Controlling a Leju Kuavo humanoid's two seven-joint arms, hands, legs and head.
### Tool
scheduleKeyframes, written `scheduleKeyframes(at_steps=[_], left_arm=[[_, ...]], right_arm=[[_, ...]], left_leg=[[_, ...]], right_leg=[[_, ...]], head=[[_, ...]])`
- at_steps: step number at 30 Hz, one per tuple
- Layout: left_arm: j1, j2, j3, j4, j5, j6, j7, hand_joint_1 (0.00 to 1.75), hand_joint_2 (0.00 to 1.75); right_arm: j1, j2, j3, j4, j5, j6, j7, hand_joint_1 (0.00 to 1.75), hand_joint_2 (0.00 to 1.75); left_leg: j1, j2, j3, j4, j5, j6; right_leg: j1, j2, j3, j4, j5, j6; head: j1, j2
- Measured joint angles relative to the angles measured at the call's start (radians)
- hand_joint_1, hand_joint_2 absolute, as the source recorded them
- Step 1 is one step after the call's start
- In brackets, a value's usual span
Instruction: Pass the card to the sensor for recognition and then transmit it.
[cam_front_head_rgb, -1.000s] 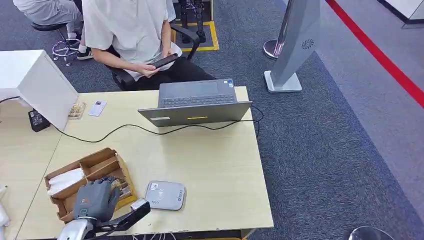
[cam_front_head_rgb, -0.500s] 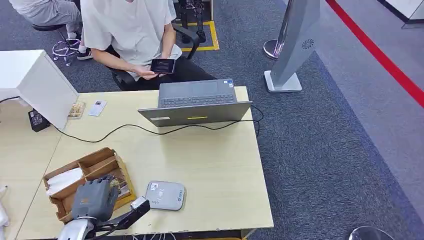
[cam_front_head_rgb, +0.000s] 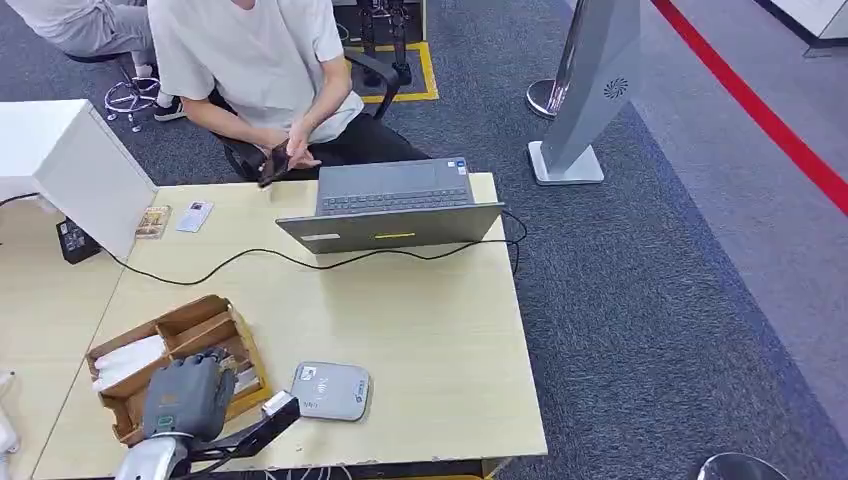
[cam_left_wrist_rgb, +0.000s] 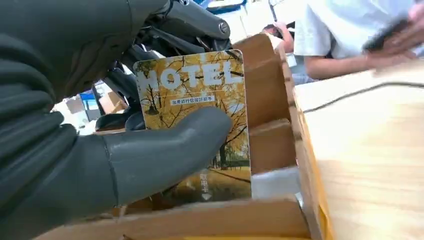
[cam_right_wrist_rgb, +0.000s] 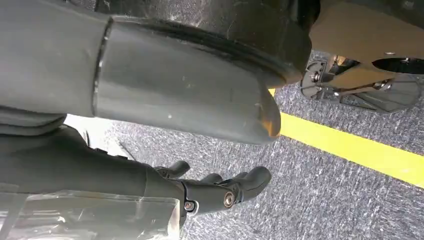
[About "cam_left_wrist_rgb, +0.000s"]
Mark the blue crate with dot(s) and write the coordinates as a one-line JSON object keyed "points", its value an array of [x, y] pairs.
{"points": [[89, 101]]}

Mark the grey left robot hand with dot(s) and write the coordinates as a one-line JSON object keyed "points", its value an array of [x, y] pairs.
{"points": [[165, 149]]}

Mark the dark phone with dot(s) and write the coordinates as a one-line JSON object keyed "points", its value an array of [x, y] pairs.
{"points": [[384, 34]]}

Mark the person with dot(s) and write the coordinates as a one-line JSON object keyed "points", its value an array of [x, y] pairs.
{"points": [[334, 30], [278, 34]]}

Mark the person's hand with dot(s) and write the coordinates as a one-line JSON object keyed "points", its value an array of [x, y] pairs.
{"points": [[397, 46]]}

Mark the wooden card box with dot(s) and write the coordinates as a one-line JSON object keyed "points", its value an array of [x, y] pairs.
{"points": [[268, 99]]}

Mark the yellow hotel key card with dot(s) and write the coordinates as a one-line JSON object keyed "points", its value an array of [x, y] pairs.
{"points": [[192, 86]]}

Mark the white card stack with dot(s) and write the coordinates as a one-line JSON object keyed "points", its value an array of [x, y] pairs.
{"points": [[276, 182]]}

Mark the ribbed grey left arm sleeve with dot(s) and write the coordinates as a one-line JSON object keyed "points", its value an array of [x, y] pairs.
{"points": [[43, 165]]}

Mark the brown cardboard box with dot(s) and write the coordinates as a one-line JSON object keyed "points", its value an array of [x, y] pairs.
{"points": [[112, 103]]}

